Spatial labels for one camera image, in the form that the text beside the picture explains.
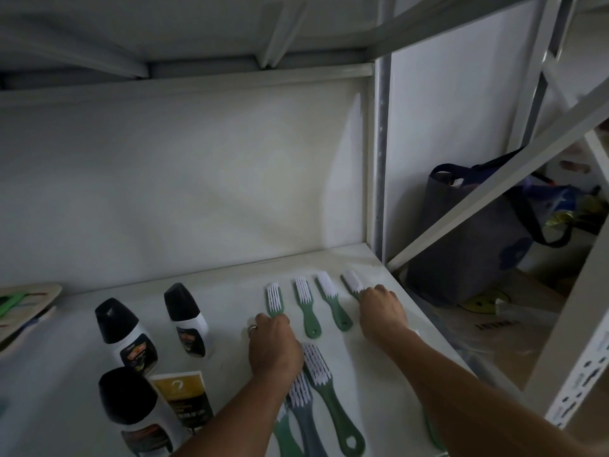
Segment person's right hand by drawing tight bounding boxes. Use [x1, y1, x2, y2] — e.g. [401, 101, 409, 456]
[357, 284, 411, 347]

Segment person's left hand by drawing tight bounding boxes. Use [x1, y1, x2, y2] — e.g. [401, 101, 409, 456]
[246, 313, 305, 382]

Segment green scrub brush white bristles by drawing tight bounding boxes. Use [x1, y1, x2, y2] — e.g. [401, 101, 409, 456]
[273, 400, 305, 457]
[342, 269, 367, 301]
[316, 271, 354, 333]
[422, 407, 448, 453]
[293, 276, 323, 340]
[302, 343, 366, 457]
[265, 282, 285, 320]

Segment person's right forearm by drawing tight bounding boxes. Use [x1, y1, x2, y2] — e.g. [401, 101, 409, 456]
[376, 326, 605, 457]

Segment person's left forearm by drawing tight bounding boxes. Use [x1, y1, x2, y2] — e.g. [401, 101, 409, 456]
[174, 371, 305, 457]

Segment white bottle with black cap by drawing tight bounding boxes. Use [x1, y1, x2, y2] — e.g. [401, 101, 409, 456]
[98, 367, 191, 457]
[94, 298, 159, 377]
[164, 282, 214, 360]

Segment grey scrub brush white bristles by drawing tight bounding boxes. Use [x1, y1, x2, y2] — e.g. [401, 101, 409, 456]
[287, 371, 329, 457]

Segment white metal shelf rack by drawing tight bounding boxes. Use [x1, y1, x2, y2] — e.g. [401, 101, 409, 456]
[0, 0, 543, 457]

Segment brown cardboard box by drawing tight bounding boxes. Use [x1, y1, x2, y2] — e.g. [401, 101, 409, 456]
[446, 268, 568, 392]

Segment clear plastic wrapper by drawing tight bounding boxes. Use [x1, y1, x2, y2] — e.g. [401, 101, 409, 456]
[495, 299, 560, 327]

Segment white slotted metal rack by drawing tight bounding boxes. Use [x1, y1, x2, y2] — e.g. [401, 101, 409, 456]
[386, 0, 609, 430]

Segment colourful plastic packets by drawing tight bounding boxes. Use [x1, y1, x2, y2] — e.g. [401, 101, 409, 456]
[522, 176, 609, 235]

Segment tan insole pack green stripe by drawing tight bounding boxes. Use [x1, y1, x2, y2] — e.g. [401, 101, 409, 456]
[0, 283, 63, 344]

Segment grey tote bag dark handles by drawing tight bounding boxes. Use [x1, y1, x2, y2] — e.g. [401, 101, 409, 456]
[404, 146, 573, 308]

